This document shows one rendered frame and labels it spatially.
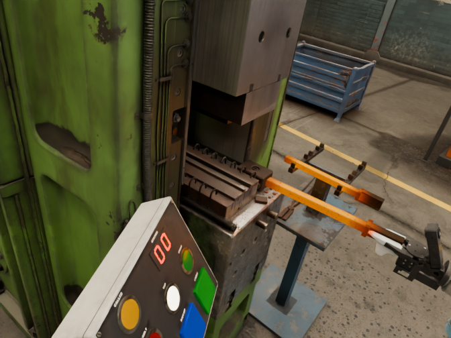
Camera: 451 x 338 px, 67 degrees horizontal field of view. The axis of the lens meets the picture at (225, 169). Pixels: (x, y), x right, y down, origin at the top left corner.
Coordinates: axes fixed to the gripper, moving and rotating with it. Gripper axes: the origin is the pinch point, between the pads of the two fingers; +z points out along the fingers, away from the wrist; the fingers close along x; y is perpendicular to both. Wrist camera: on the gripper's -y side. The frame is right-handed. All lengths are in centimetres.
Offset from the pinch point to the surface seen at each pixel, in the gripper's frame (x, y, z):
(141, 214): -50, -9, 41
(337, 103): 355, 83, 110
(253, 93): -9, -28, 42
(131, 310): -66, -9, 26
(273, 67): -1, -34, 42
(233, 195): -6.8, 8.8, 42.8
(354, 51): 788, 88, 220
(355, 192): 32.2, 10.0, 12.1
